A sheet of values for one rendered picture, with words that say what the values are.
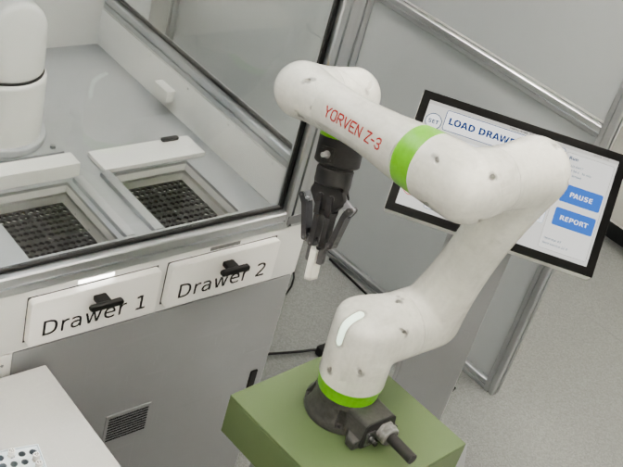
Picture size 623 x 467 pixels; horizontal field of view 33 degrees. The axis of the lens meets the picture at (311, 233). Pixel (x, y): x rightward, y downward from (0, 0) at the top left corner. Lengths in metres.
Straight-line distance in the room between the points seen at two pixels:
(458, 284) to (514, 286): 1.56
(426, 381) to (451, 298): 0.99
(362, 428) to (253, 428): 0.21
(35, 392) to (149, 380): 0.39
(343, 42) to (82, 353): 0.84
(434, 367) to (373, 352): 1.00
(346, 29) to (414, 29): 1.42
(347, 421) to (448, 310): 0.28
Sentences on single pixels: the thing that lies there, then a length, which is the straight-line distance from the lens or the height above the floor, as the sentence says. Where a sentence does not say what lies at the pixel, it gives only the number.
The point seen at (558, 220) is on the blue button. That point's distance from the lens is 2.57.
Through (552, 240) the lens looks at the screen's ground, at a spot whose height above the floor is 1.00.
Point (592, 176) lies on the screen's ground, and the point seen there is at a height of 1.14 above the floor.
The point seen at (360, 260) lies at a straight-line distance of 3.92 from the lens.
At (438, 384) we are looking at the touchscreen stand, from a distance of 2.92.
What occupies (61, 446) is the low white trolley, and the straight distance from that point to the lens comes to 2.02.
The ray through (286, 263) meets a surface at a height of 0.83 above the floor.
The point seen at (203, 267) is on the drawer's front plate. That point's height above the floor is 0.91.
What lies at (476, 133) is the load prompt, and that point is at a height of 1.15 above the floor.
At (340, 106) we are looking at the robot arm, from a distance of 1.83.
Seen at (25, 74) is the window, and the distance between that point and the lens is 1.79.
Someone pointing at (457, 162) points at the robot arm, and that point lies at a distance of 1.64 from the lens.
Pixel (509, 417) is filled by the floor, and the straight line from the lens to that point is 3.61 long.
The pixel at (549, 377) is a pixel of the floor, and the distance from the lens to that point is 3.86.
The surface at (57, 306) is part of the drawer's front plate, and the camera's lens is 2.08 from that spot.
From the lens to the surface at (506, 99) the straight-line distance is 3.35.
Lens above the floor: 2.23
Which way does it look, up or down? 33 degrees down
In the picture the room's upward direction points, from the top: 17 degrees clockwise
